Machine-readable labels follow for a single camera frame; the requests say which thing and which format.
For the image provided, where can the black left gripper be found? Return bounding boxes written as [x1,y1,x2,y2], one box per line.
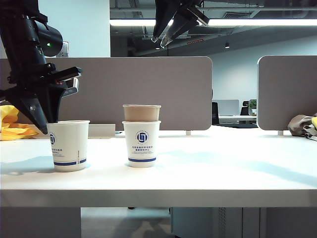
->
[0,63,84,135]

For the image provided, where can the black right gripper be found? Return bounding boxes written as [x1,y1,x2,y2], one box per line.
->
[152,0,205,49]

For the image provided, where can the white paper cup blue logo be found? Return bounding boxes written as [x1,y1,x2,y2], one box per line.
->
[47,120,91,173]
[122,120,162,168]

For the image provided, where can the brown kraft paper cup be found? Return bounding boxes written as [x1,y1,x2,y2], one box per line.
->
[122,104,161,122]

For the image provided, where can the yellow crumpled cloth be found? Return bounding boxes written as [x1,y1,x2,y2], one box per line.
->
[0,105,40,141]

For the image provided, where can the wide brown desk divider panel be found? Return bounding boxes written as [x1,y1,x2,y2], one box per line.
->
[0,56,213,132]

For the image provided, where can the long white ceiling light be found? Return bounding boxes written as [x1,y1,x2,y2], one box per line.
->
[110,19,317,27]

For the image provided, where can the black chair with tall back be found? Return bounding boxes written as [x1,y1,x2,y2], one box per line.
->
[211,102,220,125]

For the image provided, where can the white background desk divider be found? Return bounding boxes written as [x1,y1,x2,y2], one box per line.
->
[212,99,240,117]

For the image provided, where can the green potted plant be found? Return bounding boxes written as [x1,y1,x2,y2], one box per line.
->
[248,99,258,117]

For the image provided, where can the white background desk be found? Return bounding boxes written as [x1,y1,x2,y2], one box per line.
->
[219,115,258,125]

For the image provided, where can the narrow brown desk divider panel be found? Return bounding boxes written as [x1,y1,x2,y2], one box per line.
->
[257,55,317,131]

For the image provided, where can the brown fabric bag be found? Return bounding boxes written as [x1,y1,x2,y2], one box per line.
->
[288,114,317,137]

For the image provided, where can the white patterned item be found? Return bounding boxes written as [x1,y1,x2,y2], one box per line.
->
[303,124,317,142]

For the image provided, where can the grey under-desk cabinet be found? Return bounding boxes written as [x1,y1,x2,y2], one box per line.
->
[171,207,261,238]

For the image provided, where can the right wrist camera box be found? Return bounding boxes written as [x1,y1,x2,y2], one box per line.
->
[185,6,210,27]

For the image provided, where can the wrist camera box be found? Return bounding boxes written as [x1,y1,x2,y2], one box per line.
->
[185,6,210,27]
[58,77,80,97]

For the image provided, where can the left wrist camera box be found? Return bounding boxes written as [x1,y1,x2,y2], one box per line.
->
[58,77,80,97]

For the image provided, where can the metal wall switch plate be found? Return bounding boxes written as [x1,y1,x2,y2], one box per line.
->
[61,41,70,59]

